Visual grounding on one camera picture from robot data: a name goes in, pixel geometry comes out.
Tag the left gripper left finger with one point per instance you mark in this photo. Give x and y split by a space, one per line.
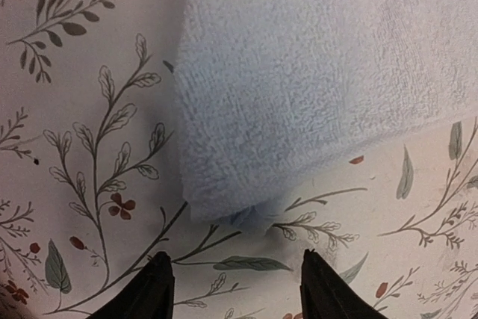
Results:
149 295

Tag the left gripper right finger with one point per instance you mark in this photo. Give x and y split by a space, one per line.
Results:
325 295

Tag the light blue towel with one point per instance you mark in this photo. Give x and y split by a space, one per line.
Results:
269 92

